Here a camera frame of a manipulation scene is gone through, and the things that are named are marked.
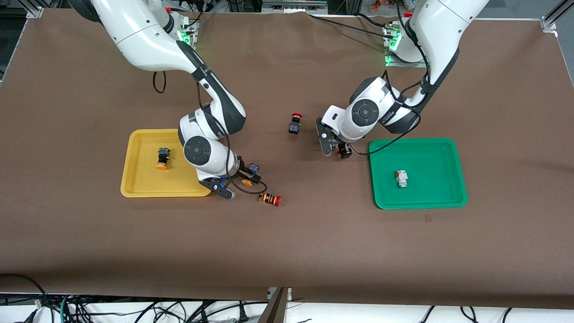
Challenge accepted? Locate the yellow mushroom push button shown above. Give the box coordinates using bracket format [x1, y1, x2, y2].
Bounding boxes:
[241, 162, 261, 187]
[156, 147, 172, 171]

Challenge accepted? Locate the yellow plastic tray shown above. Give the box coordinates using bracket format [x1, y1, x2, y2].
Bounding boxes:
[120, 129, 212, 198]

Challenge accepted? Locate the brown table cover sheet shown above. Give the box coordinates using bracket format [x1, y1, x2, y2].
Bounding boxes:
[0, 8, 574, 310]

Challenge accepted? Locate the green plastic tray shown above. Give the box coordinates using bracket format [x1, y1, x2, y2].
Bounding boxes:
[369, 138, 468, 210]

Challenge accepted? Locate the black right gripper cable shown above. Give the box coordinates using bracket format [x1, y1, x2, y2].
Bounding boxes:
[196, 81, 268, 195]

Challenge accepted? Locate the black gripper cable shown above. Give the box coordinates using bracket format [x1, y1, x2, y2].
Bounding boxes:
[358, 70, 432, 156]
[196, 81, 268, 195]

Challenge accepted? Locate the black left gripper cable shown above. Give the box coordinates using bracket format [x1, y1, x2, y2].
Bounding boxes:
[358, 70, 432, 156]

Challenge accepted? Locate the black cable on table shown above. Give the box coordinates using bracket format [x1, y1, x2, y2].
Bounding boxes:
[309, 13, 387, 37]

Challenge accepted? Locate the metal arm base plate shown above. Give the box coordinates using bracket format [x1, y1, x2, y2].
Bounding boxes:
[382, 22, 427, 68]
[178, 13, 201, 49]

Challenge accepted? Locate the brown wooden post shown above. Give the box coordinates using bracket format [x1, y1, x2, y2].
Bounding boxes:
[257, 287, 291, 323]

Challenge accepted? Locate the green floor cable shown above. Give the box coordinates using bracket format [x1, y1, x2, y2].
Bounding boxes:
[59, 295, 74, 323]

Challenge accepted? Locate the aluminium frame profile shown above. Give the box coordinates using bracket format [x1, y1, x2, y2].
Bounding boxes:
[540, 0, 574, 32]
[25, 0, 45, 19]

